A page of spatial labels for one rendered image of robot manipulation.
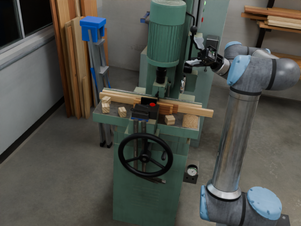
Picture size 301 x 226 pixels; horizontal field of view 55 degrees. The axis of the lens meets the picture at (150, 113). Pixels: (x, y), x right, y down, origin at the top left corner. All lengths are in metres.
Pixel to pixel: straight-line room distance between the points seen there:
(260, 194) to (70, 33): 2.14
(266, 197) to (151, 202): 0.87
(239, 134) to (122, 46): 3.24
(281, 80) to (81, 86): 2.26
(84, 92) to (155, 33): 1.69
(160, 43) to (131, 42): 2.69
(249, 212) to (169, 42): 0.85
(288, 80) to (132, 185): 1.19
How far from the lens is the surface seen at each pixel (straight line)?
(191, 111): 1.70
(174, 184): 1.85
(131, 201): 2.04
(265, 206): 1.34
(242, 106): 1.12
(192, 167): 1.66
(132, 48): 4.17
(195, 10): 1.77
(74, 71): 2.95
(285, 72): 1.12
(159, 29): 1.45
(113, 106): 1.71
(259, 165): 2.95
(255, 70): 1.08
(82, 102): 3.12
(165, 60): 1.50
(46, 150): 2.85
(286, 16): 3.41
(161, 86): 1.60
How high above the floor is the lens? 1.80
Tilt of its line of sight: 33 degrees down
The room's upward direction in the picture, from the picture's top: 5 degrees clockwise
